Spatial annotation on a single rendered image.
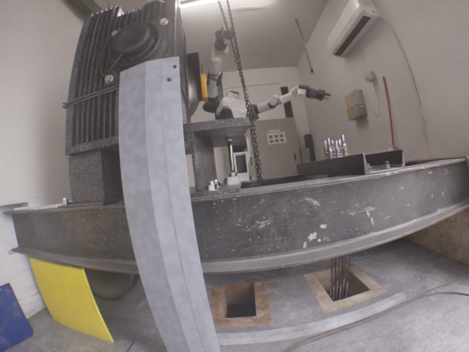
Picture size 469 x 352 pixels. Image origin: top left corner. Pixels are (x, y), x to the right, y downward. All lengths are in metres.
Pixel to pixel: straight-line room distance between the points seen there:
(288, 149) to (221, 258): 3.27
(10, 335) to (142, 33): 1.52
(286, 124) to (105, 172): 3.45
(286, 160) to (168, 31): 3.27
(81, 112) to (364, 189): 1.13
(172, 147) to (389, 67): 1.95
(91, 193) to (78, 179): 0.09
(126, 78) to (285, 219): 0.65
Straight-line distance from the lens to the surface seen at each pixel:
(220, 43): 1.41
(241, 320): 1.09
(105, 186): 0.83
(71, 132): 0.90
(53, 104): 1.92
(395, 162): 0.87
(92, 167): 0.86
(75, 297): 1.09
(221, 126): 0.68
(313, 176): 1.51
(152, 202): 0.52
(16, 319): 1.35
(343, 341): 0.96
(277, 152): 3.77
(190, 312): 0.63
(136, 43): 0.80
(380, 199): 0.83
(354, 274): 1.41
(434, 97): 1.75
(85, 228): 0.95
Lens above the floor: 0.71
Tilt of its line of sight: level
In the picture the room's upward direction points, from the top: 7 degrees counter-clockwise
